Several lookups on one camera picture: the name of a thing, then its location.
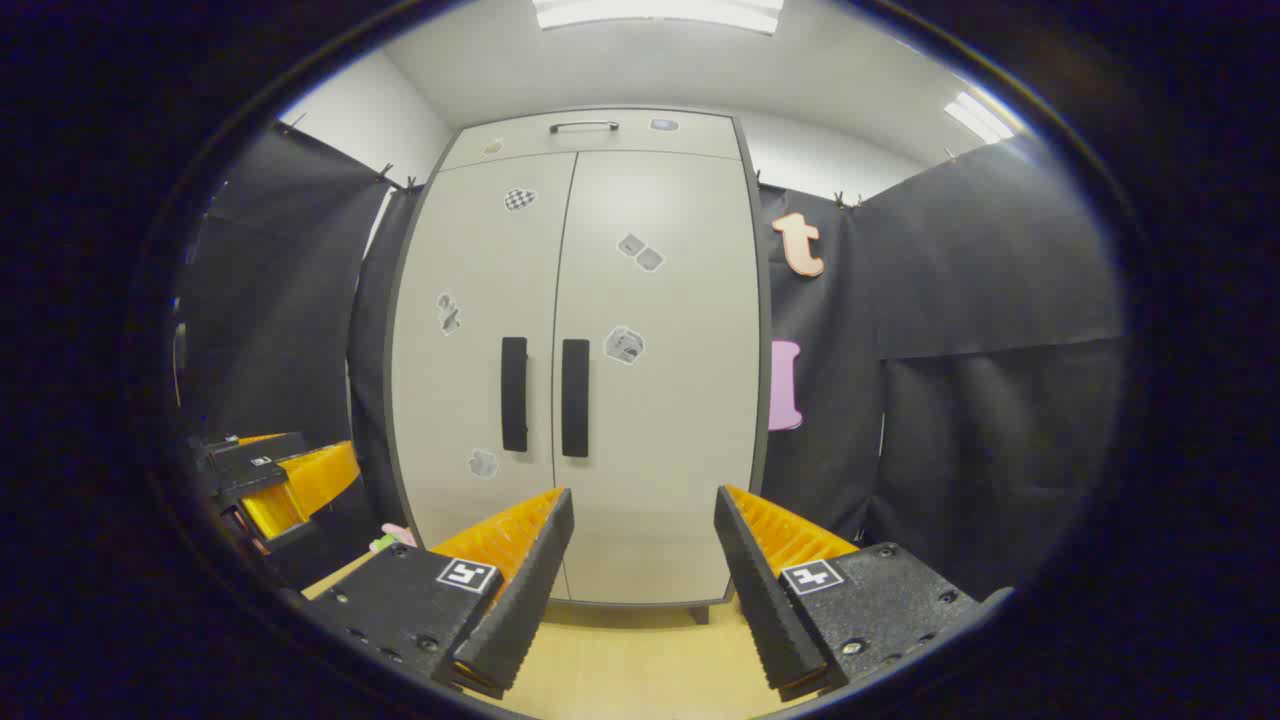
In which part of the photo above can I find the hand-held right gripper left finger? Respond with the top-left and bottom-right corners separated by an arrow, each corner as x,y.
300,487 -> 576,699

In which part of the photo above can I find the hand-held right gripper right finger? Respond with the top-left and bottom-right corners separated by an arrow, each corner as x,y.
713,485 -> 1011,703

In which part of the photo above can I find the beige shoe cabinet door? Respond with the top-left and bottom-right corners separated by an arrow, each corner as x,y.
390,152 -> 578,601
552,150 -> 763,606

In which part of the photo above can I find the black door handle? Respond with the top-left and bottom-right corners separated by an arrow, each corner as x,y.
560,339 -> 591,459
500,337 -> 529,453

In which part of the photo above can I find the beige double-door shoe cabinet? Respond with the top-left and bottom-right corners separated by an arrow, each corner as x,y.
383,107 -> 773,626

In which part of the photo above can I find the beige cabinet drawer front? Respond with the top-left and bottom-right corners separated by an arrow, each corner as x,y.
440,110 -> 743,171

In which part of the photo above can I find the small ceiling light panel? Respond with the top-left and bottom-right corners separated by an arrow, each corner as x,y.
943,92 -> 1021,144

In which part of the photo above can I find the long ceiling light panel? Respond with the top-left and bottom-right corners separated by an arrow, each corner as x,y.
532,0 -> 785,36

